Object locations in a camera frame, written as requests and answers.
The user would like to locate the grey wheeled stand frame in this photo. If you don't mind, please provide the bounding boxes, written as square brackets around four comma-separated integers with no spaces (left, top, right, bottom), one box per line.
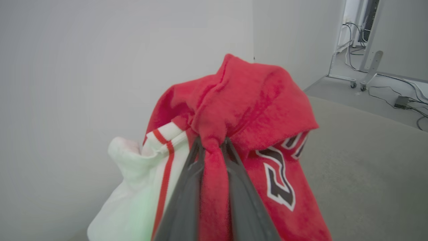
[327,20,384,92]

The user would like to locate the red basketball jersey white sleeves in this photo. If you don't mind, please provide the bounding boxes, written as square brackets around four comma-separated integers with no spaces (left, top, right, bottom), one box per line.
[87,54,333,241]

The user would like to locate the black hanging cable loop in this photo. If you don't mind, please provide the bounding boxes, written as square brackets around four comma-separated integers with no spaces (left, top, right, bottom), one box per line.
[342,21,367,57]

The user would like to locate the black equipment panel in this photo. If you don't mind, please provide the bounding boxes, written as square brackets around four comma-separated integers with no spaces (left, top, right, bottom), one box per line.
[362,0,381,43]

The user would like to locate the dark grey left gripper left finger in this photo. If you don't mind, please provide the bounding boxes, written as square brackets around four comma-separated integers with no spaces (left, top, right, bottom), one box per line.
[153,137,205,241]

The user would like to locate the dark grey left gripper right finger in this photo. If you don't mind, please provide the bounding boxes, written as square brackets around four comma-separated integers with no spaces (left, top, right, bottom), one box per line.
[221,138,281,241]

